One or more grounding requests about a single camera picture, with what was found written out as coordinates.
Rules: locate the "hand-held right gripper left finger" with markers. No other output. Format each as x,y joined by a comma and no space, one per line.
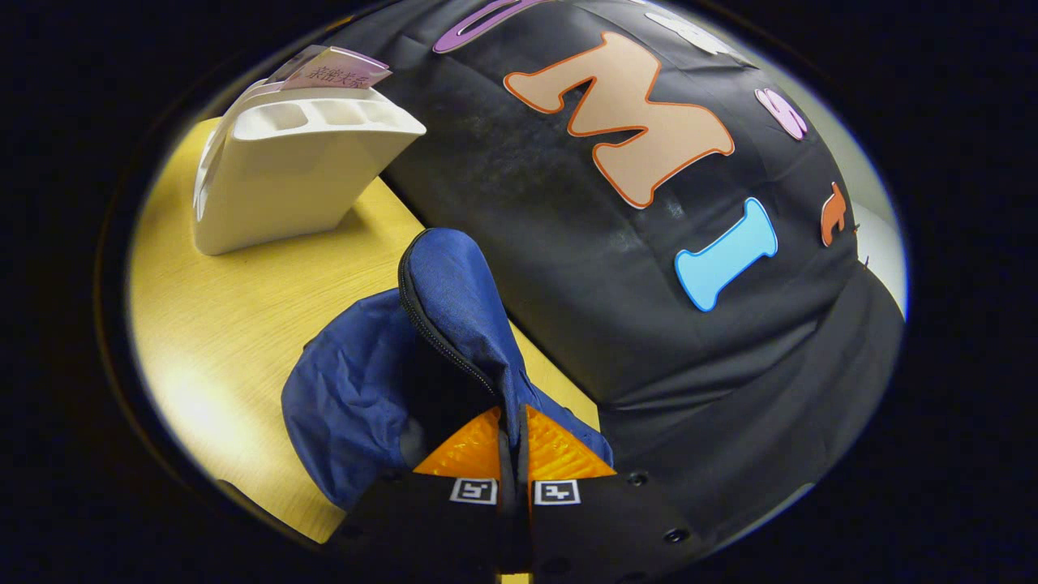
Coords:
422,527

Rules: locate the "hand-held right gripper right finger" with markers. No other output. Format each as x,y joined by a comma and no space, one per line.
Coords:
600,527

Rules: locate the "blue schoolbag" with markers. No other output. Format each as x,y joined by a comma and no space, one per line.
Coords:
349,397

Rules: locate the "white plastic bookshelf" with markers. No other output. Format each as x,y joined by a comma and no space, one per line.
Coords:
284,186

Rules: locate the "pink cover book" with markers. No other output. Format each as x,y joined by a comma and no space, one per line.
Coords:
340,71

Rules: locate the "black backdrop cloth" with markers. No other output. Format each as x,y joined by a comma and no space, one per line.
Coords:
568,268

